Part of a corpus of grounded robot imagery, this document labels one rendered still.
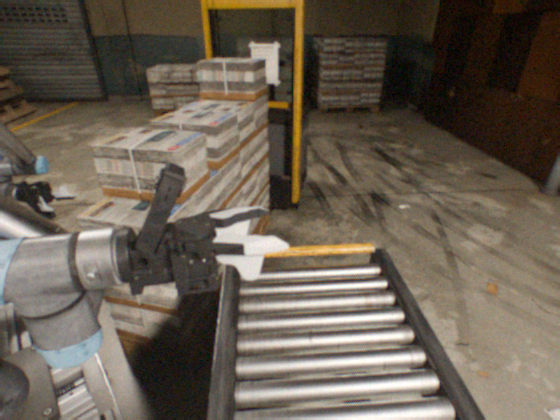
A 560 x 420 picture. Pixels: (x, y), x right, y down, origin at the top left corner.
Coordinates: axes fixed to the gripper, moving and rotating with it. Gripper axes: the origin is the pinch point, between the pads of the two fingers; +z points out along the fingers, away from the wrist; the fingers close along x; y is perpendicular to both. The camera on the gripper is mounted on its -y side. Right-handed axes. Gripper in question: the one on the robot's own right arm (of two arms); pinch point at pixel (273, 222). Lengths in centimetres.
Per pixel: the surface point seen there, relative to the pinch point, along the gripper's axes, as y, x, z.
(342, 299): 40, -30, 26
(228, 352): 41.5, -19.7, -7.6
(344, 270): 39, -41, 32
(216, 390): 42.6, -10.9, -11.2
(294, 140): 32, -219, 67
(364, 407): 43.6, 0.1, 17.6
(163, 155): 9, -91, -23
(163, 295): 66, -82, -30
